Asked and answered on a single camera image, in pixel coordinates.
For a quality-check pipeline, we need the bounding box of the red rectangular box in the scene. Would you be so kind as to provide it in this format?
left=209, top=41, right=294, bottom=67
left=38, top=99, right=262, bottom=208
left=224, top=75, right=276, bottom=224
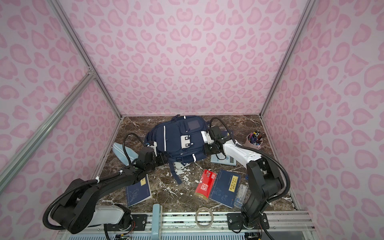
left=195, top=170, right=217, bottom=200

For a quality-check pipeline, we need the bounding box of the pink pen holder cup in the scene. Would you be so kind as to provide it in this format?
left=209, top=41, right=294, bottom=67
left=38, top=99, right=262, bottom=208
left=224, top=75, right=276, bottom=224
left=247, top=131, right=264, bottom=150

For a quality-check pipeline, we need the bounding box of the blue book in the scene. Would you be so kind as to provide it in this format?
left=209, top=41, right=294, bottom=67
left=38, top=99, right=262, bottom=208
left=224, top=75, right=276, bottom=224
left=209, top=170, right=241, bottom=209
left=126, top=176, right=152, bottom=207
left=220, top=130, right=234, bottom=142

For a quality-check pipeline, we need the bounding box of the clear tape roll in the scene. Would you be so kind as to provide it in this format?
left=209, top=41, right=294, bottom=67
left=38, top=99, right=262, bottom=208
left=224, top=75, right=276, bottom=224
left=195, top=207, right=214, bottom=229

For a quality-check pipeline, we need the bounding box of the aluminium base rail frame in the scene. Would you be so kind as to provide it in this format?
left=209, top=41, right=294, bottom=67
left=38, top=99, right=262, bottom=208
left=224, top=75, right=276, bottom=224
left=55, top=210, right=319, bottom=240

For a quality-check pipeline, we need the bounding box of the light blue pencil pouch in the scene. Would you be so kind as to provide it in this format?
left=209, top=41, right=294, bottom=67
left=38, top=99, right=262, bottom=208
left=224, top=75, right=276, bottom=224
left=113, top=143, right=139, bottom=166

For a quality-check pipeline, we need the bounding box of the navy blue student backpack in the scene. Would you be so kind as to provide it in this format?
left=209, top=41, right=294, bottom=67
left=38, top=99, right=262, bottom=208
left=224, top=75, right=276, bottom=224
left=145, top=115, right=208, bottom=185

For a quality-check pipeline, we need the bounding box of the light blue calculator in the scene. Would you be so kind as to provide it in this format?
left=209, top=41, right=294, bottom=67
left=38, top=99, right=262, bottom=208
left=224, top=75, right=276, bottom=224
left=211, top=153, right=237, bottom=166

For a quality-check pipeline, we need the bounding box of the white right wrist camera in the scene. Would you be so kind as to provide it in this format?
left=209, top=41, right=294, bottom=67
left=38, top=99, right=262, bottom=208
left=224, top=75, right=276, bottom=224
left=201, top=131, right=214, bottom=145

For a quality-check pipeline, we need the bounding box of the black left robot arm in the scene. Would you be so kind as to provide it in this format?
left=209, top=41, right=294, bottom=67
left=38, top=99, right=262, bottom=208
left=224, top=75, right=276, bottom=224
left=42, top=143, right=169, bottom=234

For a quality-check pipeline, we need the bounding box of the teal ruler stand post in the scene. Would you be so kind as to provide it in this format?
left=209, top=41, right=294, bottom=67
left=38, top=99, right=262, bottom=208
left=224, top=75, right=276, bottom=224
left=151, top=204, right=163, bottom=240

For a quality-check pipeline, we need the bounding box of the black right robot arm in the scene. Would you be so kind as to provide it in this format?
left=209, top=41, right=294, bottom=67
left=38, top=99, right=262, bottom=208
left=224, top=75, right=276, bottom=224
left=205, top=117, right=291, bottom=233

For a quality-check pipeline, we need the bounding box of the clear plastic pen case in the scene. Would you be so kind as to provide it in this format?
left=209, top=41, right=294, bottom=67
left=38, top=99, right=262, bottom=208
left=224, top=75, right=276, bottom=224
left=234, top=184, right=248, bottom=209

